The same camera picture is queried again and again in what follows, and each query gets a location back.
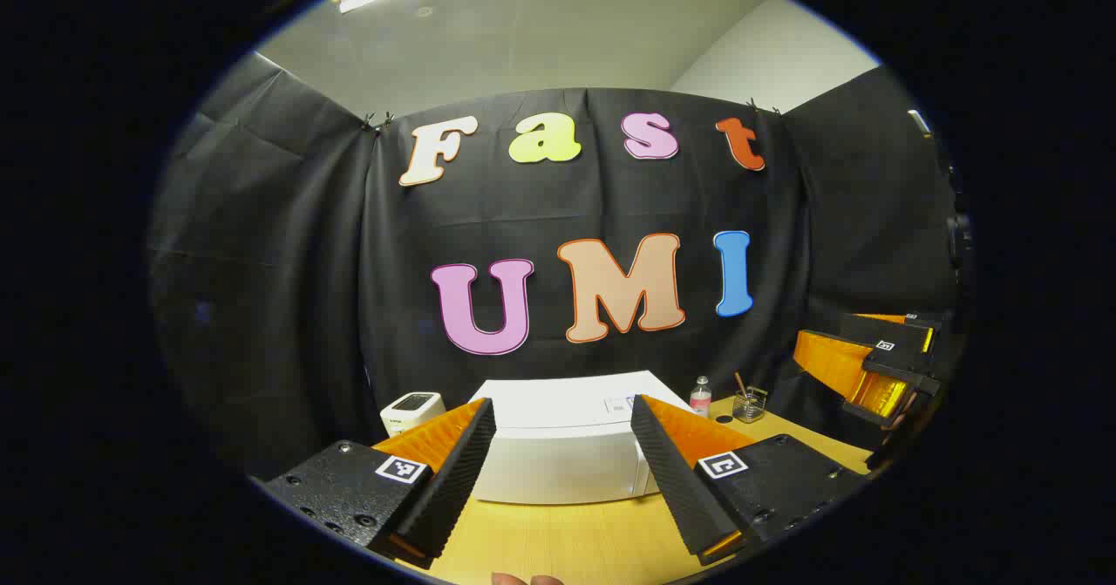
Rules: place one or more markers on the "white toaster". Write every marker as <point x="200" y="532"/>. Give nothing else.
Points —
<point x="410" y="411"/>

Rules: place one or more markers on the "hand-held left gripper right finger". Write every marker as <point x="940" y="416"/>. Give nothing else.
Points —
<point x="676" y="489"/>

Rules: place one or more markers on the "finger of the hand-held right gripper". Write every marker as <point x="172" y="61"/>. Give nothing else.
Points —
<point x="828" y="358"/>
<point x="898" y="332"/>

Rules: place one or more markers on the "black cloth clip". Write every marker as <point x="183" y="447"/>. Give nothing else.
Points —
<point x="763" y="107"/>
<point x="377" y="120"/>

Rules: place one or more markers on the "white microwave oven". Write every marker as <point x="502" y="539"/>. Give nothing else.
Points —
<point x="558" y="445"/>

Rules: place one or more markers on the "small clear pink-label bottle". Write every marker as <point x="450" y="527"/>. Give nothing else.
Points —
<point x="700" y="400"/>

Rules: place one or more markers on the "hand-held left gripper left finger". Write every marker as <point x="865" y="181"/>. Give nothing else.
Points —
<point x="453" y="489"/>

